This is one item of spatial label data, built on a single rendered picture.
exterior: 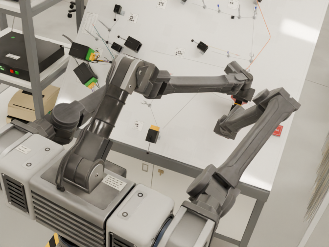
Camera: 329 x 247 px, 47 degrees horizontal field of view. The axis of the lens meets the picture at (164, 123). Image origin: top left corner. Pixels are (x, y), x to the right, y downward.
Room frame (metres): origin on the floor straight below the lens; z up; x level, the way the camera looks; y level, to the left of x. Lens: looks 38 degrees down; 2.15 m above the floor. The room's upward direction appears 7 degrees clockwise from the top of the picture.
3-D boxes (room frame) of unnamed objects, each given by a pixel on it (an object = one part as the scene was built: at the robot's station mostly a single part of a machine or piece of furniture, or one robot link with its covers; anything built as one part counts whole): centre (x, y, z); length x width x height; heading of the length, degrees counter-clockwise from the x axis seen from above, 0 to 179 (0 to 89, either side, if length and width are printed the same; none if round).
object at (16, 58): (1.77, 0.83, 1.09); 0.35 x 0.33 x 0.07; 74
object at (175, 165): (1.39, 0.03, 0.83); 1.18 x 0.05 x 0.06; 74
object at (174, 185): (1.33, -0.24, 0.60); 0.55 x 0.03 x 0.39; 74
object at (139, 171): (1.48, 0.29, 0.60); 0.55 x 0.02 x 0.39; 74
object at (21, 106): (1.76, 0.78, 0.76); 0.30 x 0.21 x 0.20; 168
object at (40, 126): (0.75, 0.35, 1.45); 0.09 x 0.08 x 0.12; 67
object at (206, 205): (0.55, -0.11, 1.45); 0.09 x 0.08 x 0.12; 67
